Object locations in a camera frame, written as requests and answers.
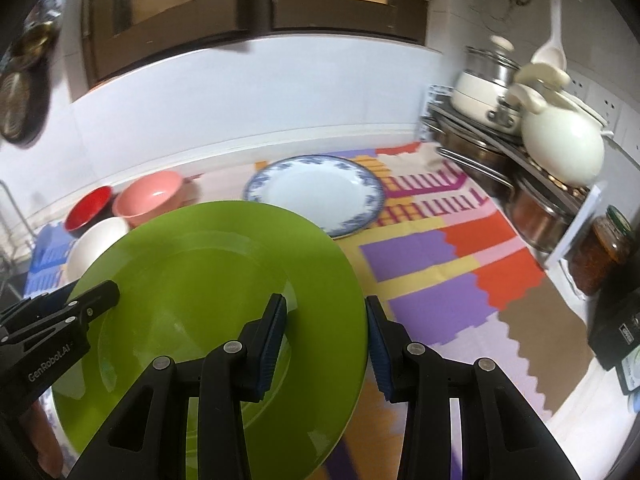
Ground colourful patterned mat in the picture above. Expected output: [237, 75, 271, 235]
[24, 141, 601, 480]

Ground wall socket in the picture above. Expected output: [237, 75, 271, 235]
[570, 72, 628, 128]

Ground stainless steel pots on rack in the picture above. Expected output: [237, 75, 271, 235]
[420, 85, 606, 266]

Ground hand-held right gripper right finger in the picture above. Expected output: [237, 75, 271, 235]
[365, 296, 576, 480]

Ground copper pan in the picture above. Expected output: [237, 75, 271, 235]
[432, 120, 516, 198]

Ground white ladle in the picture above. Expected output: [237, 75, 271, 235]
[530, 0, 568, 73]

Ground blue patterned white plate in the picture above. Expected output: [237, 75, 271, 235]
[243, 155, 387, 239]

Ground person's left forearm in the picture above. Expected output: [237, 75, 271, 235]
[27, 400, 63, 480]

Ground red bowl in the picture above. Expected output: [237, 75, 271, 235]
[64, 186, 117, 240]

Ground steel pot with lid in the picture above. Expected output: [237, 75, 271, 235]
[465, 35, 521, 86]

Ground white ceramic casserole pot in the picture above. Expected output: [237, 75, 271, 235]
[505, 62, 612, 187]

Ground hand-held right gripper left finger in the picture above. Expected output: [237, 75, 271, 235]
[67, 292, 288, 480]

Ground copper pot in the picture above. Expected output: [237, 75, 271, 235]
[507, 175, 576, 253]

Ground glass jar of chili sauce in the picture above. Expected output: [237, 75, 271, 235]
[570, 205, 633, 296]

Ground black round strainer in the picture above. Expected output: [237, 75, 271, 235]
[0, 67, 51, 148]

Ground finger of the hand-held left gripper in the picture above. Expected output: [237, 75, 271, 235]
[0, 285, 76, 331]
[0, 280, 121, 356]

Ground green plate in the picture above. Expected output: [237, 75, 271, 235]
[51, 200, 368, 480]

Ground dark wooden cabinet door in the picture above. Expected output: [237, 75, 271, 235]
[272, 0, 436, 46]
[82, 0, 273, 88]

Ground black kitchen scale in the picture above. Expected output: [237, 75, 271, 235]
[587, 292, 640, 371]

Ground white bowl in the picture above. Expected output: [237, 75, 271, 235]
[66, 216, 132, 281]

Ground pink bowl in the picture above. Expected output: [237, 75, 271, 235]
[112, 170, 188, 228]

